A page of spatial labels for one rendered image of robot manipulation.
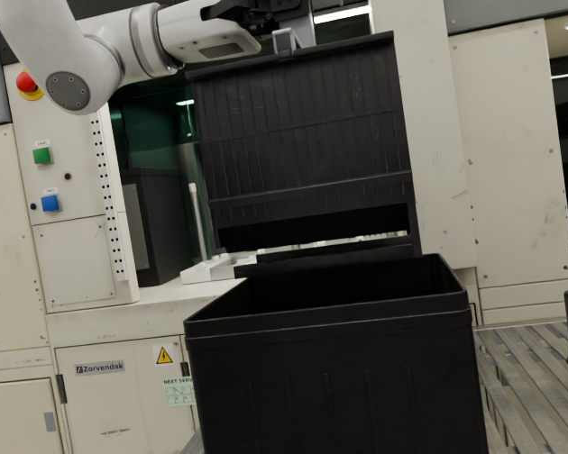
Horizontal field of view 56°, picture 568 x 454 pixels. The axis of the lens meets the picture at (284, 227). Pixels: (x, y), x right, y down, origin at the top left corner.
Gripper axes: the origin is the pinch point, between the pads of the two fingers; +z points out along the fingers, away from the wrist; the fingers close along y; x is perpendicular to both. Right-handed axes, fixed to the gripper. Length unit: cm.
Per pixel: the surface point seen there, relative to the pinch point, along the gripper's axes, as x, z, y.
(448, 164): -19.5, 18.5, -34.1
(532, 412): -49, 20, 0
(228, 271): -36, -31, -59
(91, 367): -50, -58, -38
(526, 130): -16, 33, -39
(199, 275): -36, -39, -58
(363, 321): -33.6, 3.8, 13.8
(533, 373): -49, 23, -11
